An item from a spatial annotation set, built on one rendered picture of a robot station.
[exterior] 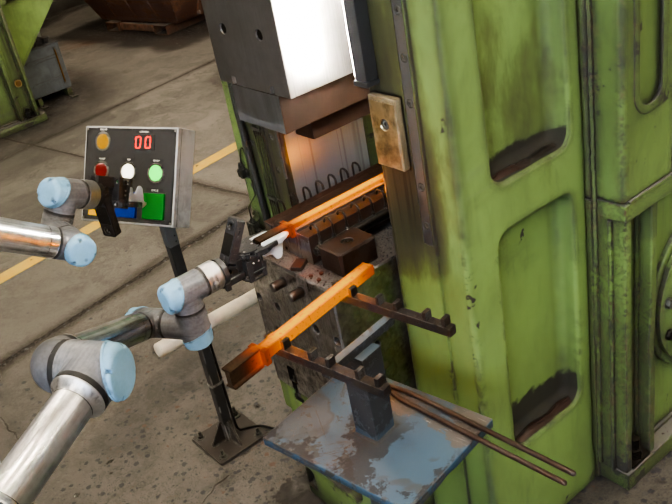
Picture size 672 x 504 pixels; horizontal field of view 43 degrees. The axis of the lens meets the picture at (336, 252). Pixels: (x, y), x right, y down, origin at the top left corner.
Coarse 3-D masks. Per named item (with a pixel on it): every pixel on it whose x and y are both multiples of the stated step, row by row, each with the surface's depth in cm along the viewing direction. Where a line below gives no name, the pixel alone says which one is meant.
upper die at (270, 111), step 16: (336, 80) 205; (352, 80) 208; (240, 96) 209; (256, 96) 203; (272, 96) 198; (304, 96) 201; (320, 96) 204; (336, 96) 207; (352, 96) 210; (240, 112) 213; (256, 112) 207; (272, 112) 201; (288, 112) 199; (304, 112) 202; (320, 112) 205; (272, 128) 204; (288, 128) 200
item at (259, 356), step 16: (352, 272) 187; (368, 272) 188; (336, 288) 183; (320, 304) 178; (288, 320) 175; (304, 320) 174; (272, 336) 171; (288, 336) 172; (256, 352) 166; (272, 352) 169; (224, 368) 163; (240, 368) 164; (256, 368) 167; (240, 384) 164
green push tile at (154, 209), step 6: (144, 198) 244; (150, 198) 243; (156, 198) 242; (162, 198) 241; (150, 204) 243; (156, 204) 242; (162, 204) 241; (144, 210) 244; (150, 210) 243; (156, 210) 242; (162, 210) 241; (144, 216) 244; (150, 216) 243; (156, 216) 242; (162, 216) 241
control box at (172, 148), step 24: (96, 144) 252; (120, 144) 248; (144, 144) 244; (168, 144) 241; (192, 144) 245; (120, 168) 248; (144, 168) 244; (168, 168) 241; (192, 168) 246; (144, 192) 245; (168, 192) 241; (96, 216) 253; (168, 216) 241
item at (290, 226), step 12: (372, 180) 233; (348, 192) 229; (360, 192) 229; (324, 204) 225; (336, 204) 225; (300, 216) 222; (312, 216) 221; (276, 228) 217; (288, 228) 217; (264, 240) 213
